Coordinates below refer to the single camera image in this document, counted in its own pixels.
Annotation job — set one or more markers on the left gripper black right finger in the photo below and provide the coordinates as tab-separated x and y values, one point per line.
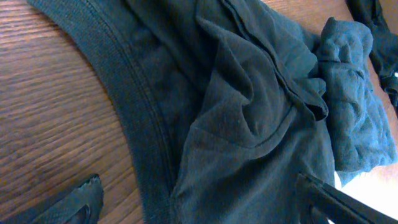
319	202

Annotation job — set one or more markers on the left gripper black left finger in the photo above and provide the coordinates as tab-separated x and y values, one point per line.
81	204

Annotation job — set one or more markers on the dark green t-shirt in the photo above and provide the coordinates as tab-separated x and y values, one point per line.
225	103

